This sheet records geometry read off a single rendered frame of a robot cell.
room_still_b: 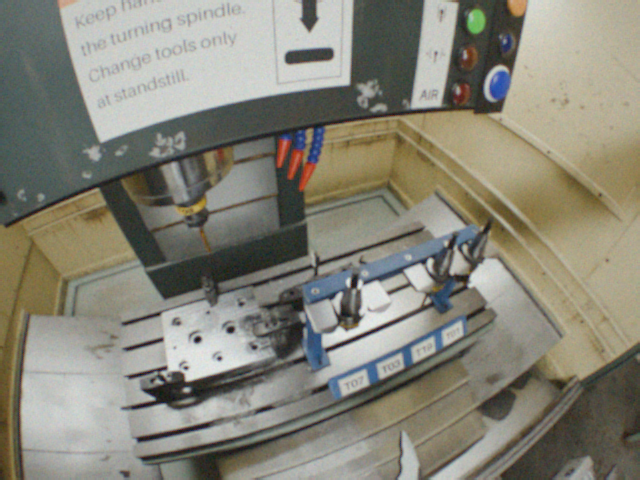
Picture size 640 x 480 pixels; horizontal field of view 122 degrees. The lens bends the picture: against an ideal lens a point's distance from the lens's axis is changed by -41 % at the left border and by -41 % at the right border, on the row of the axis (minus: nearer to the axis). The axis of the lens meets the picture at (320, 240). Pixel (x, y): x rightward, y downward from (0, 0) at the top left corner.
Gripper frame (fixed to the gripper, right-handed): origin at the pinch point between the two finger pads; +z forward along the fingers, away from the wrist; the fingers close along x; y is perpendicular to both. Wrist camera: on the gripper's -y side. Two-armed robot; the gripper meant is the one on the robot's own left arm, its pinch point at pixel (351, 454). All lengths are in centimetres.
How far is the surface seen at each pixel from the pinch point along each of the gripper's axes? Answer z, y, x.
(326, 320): 23.6, 8.4, 7.2
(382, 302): 22.7, 8.4, 18.7
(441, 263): 23.5, 4.6, 33.0
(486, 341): 10, 55, 68
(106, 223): 121, 41, -64
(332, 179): 120, 54, 55
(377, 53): 17.0, -37.3, 7.1
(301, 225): 83, 43, 23
